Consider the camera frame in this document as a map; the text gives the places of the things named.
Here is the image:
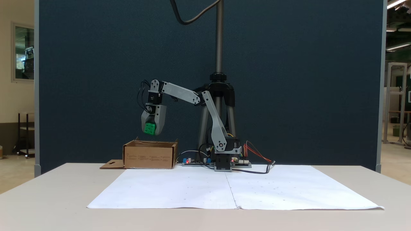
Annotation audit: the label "white paper sheet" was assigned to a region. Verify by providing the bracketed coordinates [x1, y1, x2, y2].
[87, 165, 385, 210]

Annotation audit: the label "dark blue partition panel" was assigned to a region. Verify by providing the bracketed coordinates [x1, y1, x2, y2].
[34, 0, 387, 176]

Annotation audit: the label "framed wall window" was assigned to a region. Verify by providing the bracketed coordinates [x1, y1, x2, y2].
[11, 22, 35, 83]

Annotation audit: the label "aluminium frame rack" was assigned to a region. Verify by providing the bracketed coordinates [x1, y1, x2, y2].
[383, 63, 407, 145]

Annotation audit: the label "grey camera cable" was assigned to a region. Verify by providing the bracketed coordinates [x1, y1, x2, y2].
[170, 0, 223, 25]

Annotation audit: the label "black camera tripod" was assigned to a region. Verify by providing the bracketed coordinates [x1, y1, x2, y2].
[193, 0, 238, 161]

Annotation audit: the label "circuit board with coloured wires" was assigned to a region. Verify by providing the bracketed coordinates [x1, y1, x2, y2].
[232, 157, 252, 168]

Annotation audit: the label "blue circuit board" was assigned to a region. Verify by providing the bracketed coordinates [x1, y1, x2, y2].
[182, 157, 214, 167]

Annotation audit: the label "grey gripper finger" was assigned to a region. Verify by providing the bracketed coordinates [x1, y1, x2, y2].
[141, 104, 152, 132]
[155, 116, 166, 135]

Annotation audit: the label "black gripper motor wires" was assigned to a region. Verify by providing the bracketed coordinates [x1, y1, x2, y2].
[137, 80, 151, 114]

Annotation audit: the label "black arm motor wires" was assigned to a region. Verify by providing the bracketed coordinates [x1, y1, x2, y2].
[198, 143, 215, 169]

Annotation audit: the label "black shelf cart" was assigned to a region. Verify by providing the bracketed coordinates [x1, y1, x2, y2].
[13, 112, 35, 159]

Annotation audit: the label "black and orange power cable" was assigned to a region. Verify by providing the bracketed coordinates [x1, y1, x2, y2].
[232, 141, 276, 175]

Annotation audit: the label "brown cardboard box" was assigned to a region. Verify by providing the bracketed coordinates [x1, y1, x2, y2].
[100, 137, 179, 170]

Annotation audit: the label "grey USB cable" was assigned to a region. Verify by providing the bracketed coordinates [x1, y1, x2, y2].
[176, 150, 209, 163]

